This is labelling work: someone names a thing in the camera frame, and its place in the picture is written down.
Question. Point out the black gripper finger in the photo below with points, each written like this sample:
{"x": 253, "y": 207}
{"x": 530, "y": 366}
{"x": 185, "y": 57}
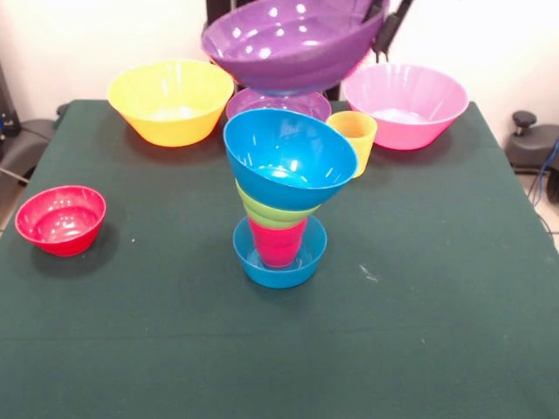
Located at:
{"x": 372, "y": 12}
{"x": 391, "y": 26}

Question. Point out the purple bowl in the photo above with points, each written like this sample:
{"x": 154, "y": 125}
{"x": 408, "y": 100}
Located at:
{"x": 279, "y": 102}
{"x": 284, "y": 48}

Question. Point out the blue bowl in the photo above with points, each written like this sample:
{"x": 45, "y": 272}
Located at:
{"x": 288, "y": 148}

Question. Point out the small green bowl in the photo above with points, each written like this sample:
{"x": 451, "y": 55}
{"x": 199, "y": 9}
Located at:
{"x": 266, "y": 214}

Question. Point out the red cup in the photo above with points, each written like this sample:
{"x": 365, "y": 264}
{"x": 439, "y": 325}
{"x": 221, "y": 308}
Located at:
{"x": 277, "y": 244}

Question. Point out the translucent teal bowl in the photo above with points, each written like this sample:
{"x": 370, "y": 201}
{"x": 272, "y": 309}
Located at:
{"x": 279, "y": 275}

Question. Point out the small red bowl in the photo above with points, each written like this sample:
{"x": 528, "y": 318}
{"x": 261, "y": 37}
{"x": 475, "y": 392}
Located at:
{"x": 61, "y": 222}

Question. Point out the large pink bowl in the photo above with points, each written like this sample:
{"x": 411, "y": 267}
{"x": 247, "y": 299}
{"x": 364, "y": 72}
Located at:
{"x": 406, "y": 105}

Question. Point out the yellow cup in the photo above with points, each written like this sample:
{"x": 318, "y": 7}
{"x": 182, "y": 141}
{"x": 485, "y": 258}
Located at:
{"x": 362, "y": 135}

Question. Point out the black levelling knob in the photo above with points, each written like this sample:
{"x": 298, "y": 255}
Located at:
{"x": 524, "y": 120}
{"x": 62, "y": 111}

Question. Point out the large yellow bowl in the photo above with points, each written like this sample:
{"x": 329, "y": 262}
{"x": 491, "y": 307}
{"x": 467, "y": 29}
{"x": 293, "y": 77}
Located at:
{"x": 170, "y": 109}

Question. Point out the dark green tablecloth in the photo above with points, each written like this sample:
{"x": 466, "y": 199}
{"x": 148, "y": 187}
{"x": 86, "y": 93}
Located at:
{"x": 279, "y": 349}

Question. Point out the black equipment box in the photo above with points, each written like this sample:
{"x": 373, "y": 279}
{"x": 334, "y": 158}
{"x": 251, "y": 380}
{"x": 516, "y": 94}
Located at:
{"x": 8, "y": 105}

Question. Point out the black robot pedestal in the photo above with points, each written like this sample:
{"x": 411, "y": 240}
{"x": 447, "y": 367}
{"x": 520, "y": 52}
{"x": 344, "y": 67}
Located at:
{"x": 216, "y": 6}

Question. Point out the grey pedestal leg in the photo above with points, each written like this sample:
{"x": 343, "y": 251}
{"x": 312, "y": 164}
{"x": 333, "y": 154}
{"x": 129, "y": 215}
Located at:
{"x": 533, "y": 148}
{"x": 26, "y": 144}

